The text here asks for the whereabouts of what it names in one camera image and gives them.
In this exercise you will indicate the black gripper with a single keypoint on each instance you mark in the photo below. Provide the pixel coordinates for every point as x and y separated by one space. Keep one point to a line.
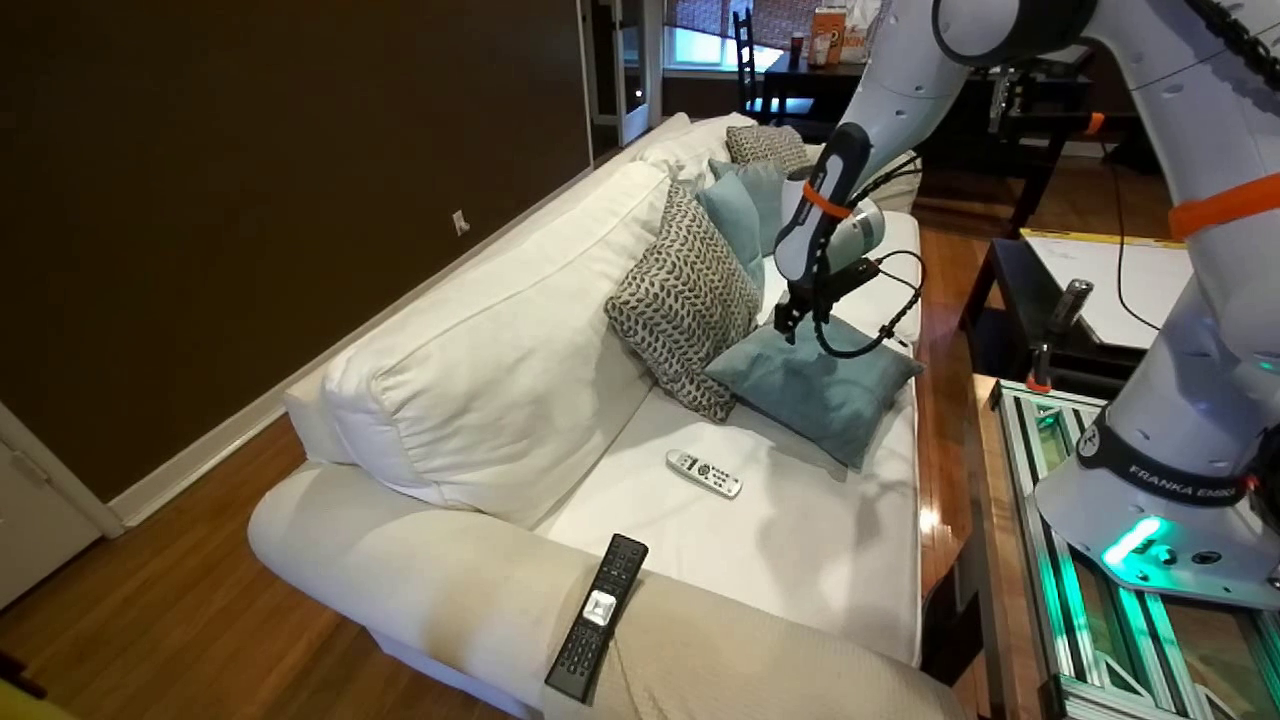
809 299

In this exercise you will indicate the green square pillow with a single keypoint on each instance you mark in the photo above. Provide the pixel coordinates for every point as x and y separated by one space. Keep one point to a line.
827 392

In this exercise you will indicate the grey remote control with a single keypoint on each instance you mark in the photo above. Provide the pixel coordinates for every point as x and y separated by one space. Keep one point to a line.
705 472

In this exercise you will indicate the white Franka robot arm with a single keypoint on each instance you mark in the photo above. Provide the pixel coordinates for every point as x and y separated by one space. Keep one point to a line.
1200 384

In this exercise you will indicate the leaf patterned pillow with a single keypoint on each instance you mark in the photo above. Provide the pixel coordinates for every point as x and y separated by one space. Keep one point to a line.
680 314

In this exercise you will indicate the teal pillow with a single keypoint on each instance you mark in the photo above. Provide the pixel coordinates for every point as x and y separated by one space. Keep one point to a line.
729 221
766 193

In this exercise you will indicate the black remote control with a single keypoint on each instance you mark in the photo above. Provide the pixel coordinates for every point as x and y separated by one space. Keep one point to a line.
602 613

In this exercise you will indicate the white fabric sofa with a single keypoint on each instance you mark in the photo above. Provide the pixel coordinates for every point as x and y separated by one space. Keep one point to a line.
745 533

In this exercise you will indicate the black metal stand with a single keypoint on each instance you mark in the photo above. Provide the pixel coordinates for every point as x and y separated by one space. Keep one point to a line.
1027 302

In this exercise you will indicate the black wooden chair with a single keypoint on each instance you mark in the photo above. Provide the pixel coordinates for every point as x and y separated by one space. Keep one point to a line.
745 54

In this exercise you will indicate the orange box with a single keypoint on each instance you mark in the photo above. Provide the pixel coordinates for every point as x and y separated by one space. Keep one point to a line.
827 38

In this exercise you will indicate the white framed glass door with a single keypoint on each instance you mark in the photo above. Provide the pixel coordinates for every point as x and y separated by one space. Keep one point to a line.
627 65

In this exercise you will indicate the white floor rug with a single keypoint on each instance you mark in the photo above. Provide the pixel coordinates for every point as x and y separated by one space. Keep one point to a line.
1142 281

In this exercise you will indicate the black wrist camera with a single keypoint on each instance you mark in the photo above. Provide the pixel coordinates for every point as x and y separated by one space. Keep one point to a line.
863 275

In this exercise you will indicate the white wall outlet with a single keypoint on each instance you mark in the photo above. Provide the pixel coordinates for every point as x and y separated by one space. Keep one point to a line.
463 221

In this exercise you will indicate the aluminium profile base frame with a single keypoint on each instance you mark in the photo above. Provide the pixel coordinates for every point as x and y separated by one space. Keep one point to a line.
1064 625

